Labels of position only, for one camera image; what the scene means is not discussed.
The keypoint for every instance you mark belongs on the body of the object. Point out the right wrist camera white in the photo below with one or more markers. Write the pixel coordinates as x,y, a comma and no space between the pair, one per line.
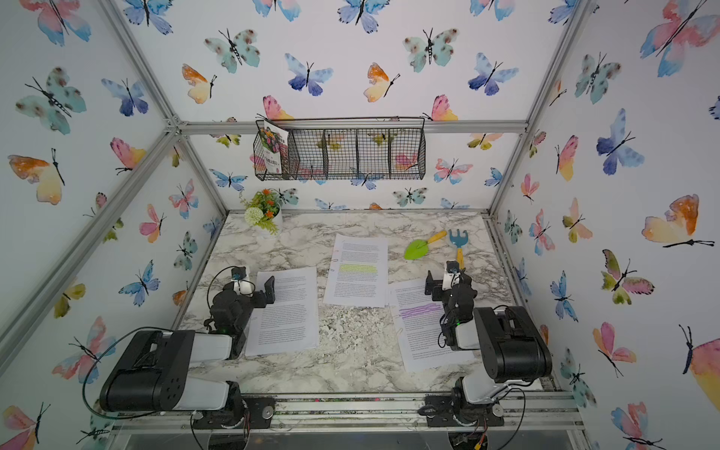
454,274

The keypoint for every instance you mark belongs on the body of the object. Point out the plain text document left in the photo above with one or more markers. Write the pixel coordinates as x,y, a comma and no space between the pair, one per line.
291,323

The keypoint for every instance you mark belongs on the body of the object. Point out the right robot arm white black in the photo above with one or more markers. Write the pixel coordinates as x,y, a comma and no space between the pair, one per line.
511,349

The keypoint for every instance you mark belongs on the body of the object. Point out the green toy trowel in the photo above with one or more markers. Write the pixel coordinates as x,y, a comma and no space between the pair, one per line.
419,248

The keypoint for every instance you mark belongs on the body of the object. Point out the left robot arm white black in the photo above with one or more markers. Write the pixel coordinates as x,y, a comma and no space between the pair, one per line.
152,375

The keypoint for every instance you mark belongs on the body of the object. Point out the colourful seed packet booklet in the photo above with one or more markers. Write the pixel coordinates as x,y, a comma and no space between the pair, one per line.
274,147

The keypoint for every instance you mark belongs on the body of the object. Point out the document with purple highlight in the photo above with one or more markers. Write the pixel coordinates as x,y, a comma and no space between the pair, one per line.
417,319

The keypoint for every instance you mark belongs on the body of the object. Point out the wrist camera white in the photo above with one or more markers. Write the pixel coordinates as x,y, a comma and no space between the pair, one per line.
242,285
454,274

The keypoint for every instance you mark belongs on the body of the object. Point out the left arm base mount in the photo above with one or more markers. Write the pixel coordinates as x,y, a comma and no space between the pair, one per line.
251,413

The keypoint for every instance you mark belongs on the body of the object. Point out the black wire basket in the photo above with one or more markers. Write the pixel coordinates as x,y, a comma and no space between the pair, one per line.
384,148

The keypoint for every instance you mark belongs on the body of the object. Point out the aluminium front rail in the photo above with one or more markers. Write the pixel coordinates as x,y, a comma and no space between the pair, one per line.
386,412

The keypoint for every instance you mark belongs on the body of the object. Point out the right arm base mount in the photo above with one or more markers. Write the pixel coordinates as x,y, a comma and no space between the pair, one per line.
445,411

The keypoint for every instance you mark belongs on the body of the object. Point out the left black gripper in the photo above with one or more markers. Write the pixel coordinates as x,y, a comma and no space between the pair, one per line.
259,295

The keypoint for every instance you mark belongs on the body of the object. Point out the artificial flower plant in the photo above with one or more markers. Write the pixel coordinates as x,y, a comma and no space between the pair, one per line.
262,211

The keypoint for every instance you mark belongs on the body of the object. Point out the document with green highlight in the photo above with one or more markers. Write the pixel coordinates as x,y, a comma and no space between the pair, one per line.
358,273

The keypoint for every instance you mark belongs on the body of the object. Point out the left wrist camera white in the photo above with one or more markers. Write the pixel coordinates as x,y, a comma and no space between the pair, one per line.
242,285

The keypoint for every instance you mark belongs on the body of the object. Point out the blue toy rake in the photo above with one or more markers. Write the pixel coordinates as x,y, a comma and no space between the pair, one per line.
459,239

